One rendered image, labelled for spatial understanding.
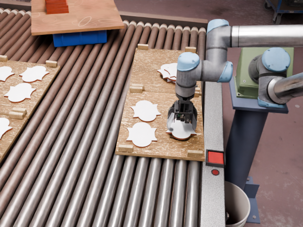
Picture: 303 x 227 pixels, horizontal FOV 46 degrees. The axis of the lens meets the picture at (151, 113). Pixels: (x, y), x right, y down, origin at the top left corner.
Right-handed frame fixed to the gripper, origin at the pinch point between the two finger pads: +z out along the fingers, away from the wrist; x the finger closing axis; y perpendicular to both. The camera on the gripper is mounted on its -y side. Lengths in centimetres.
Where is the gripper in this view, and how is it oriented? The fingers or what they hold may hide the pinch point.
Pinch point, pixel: (181, 127)
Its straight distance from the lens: 148.4
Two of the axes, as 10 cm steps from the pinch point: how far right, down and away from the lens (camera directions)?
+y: -0.7, 6.5, -7.6
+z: -0.2, 7.6, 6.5
